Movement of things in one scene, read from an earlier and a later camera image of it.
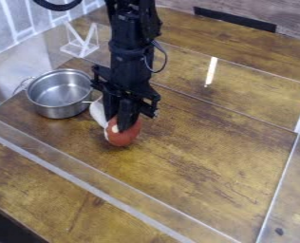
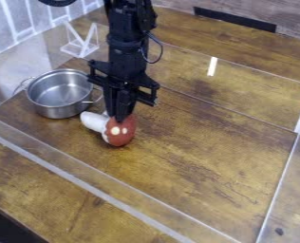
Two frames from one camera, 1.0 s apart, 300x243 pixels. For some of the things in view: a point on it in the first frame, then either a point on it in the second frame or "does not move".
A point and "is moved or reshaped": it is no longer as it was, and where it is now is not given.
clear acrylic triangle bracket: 76,46 does not move
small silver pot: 60,92 does not move
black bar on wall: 235,20 does not move
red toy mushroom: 118,138 is moved or reshaped
